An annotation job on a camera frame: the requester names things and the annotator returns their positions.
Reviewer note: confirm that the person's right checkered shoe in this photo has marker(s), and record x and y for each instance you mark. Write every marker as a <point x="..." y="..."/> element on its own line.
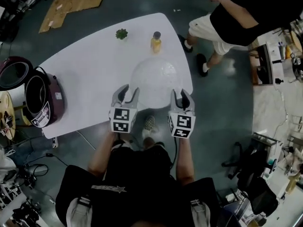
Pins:
<point x="149" y="124"/>

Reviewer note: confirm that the white table leg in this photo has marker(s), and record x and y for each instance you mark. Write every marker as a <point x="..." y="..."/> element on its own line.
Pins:
<point x="55" y="142"/>

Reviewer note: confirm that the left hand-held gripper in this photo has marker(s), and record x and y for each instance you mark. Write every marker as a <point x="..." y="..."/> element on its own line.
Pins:
<point x="123" y="119"/>

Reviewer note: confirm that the round wooden table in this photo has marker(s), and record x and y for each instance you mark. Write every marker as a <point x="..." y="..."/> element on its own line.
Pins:
<point x="6" y="103"/>

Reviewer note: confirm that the person's left forearm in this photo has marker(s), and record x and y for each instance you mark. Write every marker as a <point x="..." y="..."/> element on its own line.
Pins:
<point x="104" y="152"/>

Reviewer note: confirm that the white steamer tray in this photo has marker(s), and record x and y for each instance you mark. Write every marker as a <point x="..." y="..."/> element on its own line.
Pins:
<point x="156" y="81"/>

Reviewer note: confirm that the flattened cardboard sheets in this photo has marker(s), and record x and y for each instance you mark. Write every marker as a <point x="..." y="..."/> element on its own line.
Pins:
<point x="75" y="1"/>

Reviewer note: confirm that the spare hand-held gripper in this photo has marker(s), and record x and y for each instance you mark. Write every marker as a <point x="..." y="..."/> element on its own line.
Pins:
<point x="6" y="124"/>

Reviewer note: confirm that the black office chair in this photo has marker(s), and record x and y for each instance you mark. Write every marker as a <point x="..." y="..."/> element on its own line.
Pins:
<point x="258" y="174"/>

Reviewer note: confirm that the person's black t-shirt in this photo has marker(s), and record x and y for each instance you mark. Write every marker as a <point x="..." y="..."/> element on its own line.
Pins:
<point x="137" y="185"/>

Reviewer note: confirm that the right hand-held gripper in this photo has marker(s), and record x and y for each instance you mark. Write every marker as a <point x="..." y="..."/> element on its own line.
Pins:
<point x="181" y="125"/>

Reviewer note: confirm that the small green succulent plant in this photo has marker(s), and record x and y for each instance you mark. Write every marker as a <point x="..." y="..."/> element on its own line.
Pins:
<point x="121" y="34"/>

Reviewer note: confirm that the yellow drink bottle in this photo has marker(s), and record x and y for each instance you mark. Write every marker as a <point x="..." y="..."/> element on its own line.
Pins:
<point x="156" y="45"/>

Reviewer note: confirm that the purple rice cooker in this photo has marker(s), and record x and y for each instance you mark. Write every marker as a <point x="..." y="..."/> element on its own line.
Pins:
<point x="55" y="96"/>

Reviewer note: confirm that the person's right forearm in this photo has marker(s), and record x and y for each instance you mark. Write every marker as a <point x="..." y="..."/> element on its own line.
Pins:
<point x="185" y="162"/>

